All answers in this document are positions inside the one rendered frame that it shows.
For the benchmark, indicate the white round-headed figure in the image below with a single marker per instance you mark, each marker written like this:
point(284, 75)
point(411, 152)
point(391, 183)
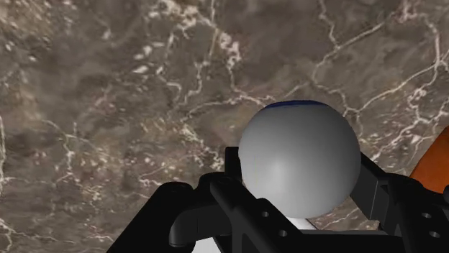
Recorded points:
point(298, 161)

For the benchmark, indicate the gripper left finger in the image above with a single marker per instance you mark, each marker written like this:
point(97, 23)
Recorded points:
point(224, 206)

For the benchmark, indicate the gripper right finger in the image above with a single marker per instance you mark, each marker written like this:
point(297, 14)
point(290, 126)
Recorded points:
point(393, 206)

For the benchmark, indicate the orange object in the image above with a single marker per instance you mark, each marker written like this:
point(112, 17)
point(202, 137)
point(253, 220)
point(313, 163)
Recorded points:
point(433, 166)

